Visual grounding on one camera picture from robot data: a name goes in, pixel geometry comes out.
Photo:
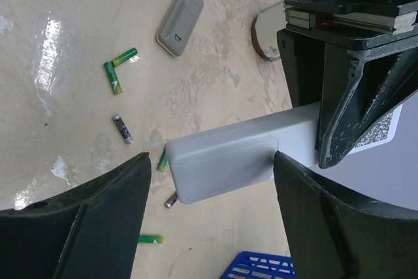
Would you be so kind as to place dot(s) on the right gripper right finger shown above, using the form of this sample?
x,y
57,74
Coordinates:
x,y
336,232

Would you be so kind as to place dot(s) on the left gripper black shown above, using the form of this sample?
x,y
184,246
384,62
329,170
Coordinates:
x,y
359,76

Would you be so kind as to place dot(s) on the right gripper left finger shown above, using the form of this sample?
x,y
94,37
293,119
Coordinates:
x,y
90,231

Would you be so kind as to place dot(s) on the black battery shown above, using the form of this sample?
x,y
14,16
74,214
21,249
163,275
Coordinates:
x,y
171,201
122,128

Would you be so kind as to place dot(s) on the white remote control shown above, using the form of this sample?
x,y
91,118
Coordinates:
x,y
217,161

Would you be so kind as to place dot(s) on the grey remote control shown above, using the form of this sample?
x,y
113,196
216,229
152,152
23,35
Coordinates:
x,y
178,25

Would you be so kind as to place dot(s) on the green battery right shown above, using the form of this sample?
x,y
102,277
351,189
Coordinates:
x,y
151,239

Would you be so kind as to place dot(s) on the green battery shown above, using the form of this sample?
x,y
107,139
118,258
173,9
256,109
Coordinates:
x,y
162,165
151,239
109,69

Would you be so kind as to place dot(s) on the white tissue roll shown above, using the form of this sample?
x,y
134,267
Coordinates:
x,y
264,30

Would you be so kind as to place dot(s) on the blue plastic basket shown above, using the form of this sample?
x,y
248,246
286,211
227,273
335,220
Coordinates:
x,y
260,265

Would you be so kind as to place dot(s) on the green battery centre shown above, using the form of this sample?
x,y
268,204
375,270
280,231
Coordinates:
x,y
162,165

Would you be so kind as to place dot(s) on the green battery left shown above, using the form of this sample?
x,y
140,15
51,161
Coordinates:
x,y
109,69

